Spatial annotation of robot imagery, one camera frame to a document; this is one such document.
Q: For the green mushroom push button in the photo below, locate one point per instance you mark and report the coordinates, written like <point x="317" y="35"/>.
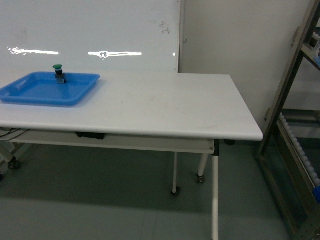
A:
<point x="60" y="76"/>

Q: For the white whiteboard panel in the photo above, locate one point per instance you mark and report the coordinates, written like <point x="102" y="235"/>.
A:
<point x="91" y="35"/>

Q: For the blue plastic tray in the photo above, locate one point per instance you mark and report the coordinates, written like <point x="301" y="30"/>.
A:
<point x="42" y="88"/>

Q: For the metal roller rack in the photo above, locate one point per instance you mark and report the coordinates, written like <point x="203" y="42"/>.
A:
<point x="289" y="154"/>

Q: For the white table frame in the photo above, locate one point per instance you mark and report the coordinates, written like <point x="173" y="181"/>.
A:
<point x="208" y="147"/>

